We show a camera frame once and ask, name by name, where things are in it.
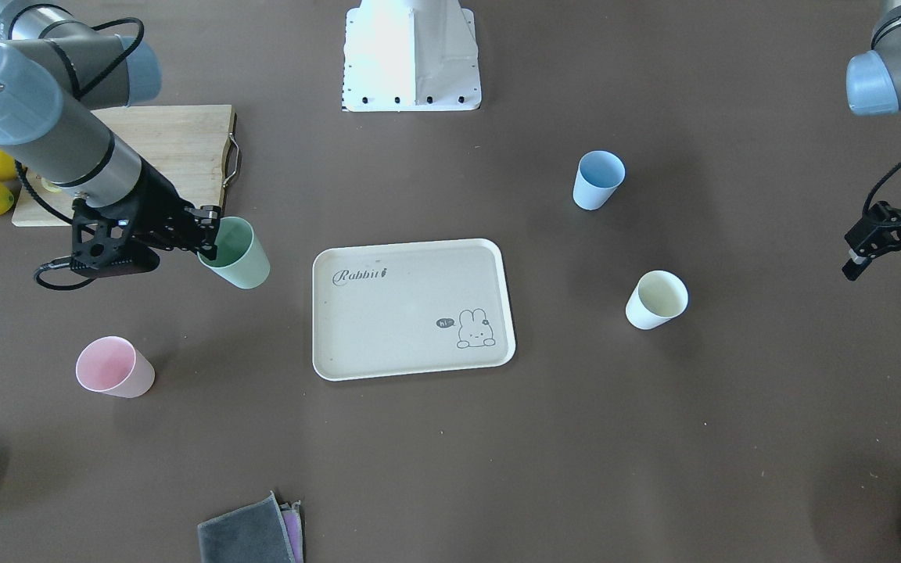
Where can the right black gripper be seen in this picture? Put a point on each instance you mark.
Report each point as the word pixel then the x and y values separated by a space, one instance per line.
pixel 159 202

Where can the green plastic cup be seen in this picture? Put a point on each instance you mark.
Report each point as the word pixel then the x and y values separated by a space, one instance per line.
pixel 240 257

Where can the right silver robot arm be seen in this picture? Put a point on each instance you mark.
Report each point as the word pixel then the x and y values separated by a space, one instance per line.
pixel 55 73

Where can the cream rabbit tray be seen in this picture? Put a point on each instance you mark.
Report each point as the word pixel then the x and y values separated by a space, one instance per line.
pixel 417 307

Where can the wooden cutting board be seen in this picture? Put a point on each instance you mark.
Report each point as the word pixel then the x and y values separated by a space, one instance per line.
pixel 189 145

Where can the pink plastic cup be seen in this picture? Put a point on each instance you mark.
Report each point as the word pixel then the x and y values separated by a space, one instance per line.
pixel 112 365

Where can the cream plastic cup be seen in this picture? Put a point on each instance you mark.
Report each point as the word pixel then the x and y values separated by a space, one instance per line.
pixel 658 297

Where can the grey folded cloth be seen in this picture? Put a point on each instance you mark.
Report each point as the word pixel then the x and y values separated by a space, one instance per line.
pixel 266 531

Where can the blue plastic cup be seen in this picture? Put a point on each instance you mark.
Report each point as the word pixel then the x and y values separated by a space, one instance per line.
pixel 599 174

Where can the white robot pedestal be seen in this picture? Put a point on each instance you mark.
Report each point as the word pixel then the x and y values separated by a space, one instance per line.
pixel 410 56

